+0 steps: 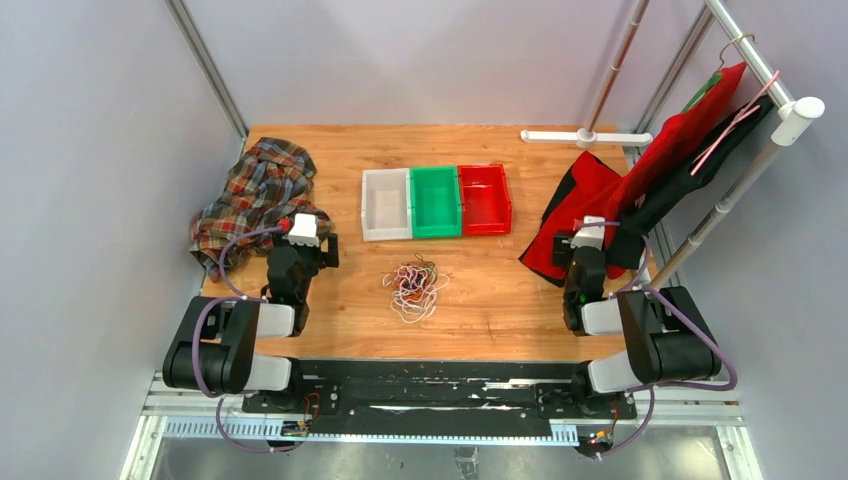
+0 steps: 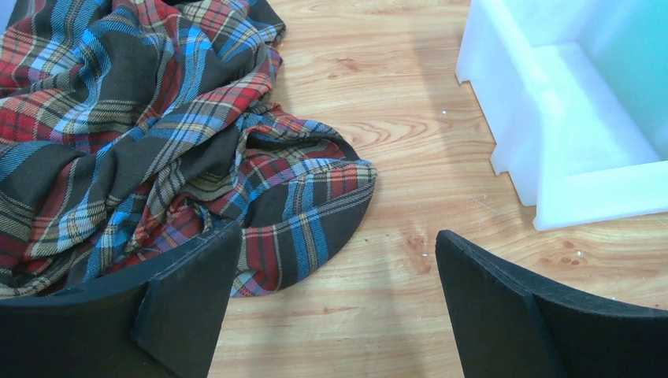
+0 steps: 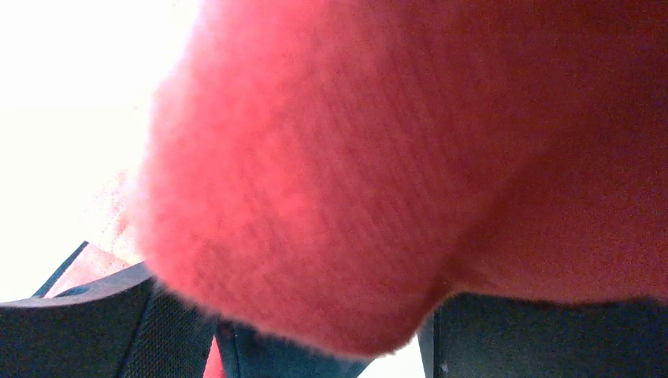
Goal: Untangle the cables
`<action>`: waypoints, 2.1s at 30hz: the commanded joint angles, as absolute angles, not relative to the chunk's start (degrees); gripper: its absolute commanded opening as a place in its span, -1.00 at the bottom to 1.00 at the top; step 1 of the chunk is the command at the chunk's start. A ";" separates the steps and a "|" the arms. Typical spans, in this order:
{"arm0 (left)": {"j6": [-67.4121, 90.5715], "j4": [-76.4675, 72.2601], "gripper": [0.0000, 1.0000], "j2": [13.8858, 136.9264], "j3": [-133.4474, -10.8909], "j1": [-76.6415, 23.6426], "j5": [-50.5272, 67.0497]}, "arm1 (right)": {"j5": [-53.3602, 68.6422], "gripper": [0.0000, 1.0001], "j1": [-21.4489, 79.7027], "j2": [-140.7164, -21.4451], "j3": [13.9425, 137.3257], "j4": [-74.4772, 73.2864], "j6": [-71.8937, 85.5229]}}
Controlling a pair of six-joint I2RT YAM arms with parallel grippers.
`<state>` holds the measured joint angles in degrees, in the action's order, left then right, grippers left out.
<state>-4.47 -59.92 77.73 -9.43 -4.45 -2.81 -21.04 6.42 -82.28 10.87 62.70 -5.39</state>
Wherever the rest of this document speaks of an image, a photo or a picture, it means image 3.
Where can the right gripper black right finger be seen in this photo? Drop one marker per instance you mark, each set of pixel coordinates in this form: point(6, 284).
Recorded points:
point(483, 336)

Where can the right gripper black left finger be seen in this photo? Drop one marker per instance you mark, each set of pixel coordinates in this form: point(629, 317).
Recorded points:
point(123, 325)

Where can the red garment on hanger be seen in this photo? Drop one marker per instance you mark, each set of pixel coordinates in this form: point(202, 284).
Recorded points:
point(331, 171)

